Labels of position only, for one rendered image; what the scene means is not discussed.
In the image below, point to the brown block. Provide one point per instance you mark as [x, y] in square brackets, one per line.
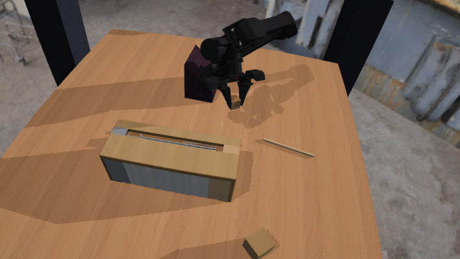
[235, 102]

